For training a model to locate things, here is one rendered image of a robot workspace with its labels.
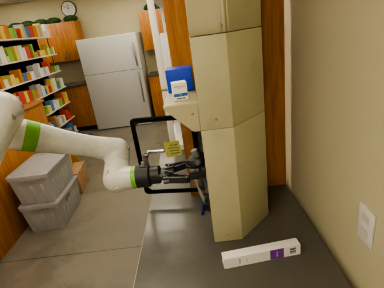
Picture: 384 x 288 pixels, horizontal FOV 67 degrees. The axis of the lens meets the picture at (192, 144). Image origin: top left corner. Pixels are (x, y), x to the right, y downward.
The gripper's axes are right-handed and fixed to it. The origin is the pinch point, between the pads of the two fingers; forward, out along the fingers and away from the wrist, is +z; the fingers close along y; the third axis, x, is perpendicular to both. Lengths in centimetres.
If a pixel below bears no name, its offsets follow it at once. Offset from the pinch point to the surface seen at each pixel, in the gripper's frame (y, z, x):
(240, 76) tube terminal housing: -8.9, 17.1, -36.6
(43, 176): 139, -149, 59
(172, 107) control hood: -13.1, -6.5, -30.4
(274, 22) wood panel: 24, 37, -51
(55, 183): 152, -147, 74
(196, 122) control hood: -13.1, 0.9, -24.1
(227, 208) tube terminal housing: -13.2, 8.3, 11.2
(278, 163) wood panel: 23.8, 38.2, 13.9
